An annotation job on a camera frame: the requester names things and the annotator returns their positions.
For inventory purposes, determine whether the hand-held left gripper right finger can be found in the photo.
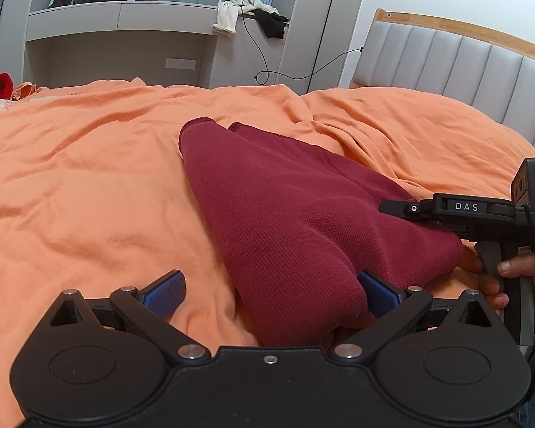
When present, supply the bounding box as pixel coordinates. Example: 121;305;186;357
329;270;493;365

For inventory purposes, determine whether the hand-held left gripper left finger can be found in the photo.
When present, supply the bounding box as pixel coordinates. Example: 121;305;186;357
48;269;211;366

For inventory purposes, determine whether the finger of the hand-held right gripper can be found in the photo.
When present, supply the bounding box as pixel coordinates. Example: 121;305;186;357
378;193;516;233

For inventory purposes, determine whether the dark red sweater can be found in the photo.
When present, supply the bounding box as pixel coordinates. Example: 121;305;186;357
178;117;464;348

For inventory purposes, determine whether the grey padded headboard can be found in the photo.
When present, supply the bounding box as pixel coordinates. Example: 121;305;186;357
349;8;535;153

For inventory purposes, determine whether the orange blanket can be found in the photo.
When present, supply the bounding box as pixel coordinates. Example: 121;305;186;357
0;78;535;428

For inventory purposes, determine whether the small orange cloth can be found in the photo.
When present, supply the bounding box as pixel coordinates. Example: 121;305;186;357
11;82;39;101

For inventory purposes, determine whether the black hanging cloth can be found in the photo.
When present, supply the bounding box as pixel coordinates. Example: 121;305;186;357
253;9;291;40

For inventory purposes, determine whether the grey cabinet unit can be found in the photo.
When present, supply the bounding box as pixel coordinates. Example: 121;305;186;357
0;0;372;91

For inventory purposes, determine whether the white hanging cloth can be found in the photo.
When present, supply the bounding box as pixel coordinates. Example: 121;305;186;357
213;0;280;37

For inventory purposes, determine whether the black cable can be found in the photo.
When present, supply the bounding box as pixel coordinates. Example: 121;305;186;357
240;6;365;86

